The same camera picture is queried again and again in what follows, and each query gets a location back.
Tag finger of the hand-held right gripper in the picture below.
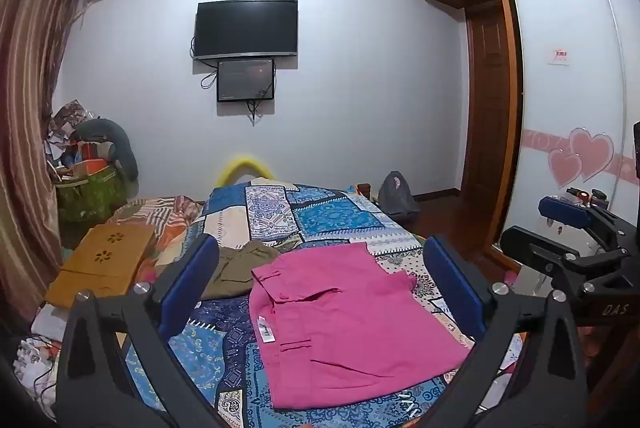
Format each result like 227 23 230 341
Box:
500 225 596 289
538 194 631 239

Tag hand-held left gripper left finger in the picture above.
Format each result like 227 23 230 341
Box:
52 234 226 428

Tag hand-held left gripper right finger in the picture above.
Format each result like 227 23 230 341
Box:
422 234 591 428

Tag pink pants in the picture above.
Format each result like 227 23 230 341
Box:
248 242 473 410

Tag olive green garment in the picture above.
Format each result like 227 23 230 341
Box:
200 241 281 301

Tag striped blanket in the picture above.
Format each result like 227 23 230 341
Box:
107 195 206 259

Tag white heart-print sliding wardrobe door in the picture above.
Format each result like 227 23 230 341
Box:
492 0 640 269

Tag wooden lap table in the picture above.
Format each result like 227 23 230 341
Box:
45 223 156 309

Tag grey bag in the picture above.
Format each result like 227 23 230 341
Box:
377 171 421 219

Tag brown wooden door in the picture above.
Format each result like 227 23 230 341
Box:
462 6 523 259

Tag green storage box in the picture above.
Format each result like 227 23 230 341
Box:
55 163 128 224

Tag yellow curved object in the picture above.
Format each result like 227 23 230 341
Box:
215 153 273 189

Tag patchwork printed bed sheet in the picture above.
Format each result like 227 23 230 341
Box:
120 178 526 428

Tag grey long pillow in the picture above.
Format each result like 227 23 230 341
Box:
75 118 140 181

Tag white patterned cloth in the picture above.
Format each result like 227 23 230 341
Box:
15 303 66 414

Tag pile of papers and boxes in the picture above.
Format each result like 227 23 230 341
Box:
44 98 118 181

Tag brown striped curtain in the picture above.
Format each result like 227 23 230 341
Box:
0 0 88 324

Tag black monitor cable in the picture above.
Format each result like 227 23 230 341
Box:
247 88 265 127

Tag black television cable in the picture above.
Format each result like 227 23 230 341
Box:
190 36 219 90

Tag small black wall monitor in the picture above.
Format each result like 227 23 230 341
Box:
216 58 276 103

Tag black wall television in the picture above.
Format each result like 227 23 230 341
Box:
193 0 299 60

